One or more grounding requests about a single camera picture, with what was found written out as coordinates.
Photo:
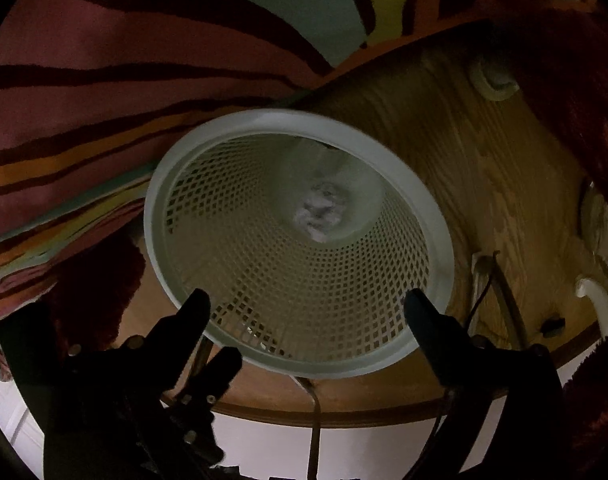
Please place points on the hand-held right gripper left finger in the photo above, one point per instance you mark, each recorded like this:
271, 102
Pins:
198, 310

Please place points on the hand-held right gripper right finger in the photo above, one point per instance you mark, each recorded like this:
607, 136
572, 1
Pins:
421, 317

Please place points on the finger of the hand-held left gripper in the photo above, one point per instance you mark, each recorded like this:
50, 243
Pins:
221, 365

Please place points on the white plastic mesh basket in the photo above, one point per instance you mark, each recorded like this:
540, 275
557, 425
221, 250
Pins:
264, 260

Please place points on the small black clip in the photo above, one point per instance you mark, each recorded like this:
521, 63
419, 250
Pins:
552, 327

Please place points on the crumpled white paper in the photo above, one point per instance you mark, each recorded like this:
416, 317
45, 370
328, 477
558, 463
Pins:
319, 212

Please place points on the white round object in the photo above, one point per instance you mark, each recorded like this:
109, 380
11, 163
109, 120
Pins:
489, 82

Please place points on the red shaggy rug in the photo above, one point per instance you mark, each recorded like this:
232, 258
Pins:
559, 85

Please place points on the colourful striped rug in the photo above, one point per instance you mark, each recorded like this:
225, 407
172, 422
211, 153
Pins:
134, 35

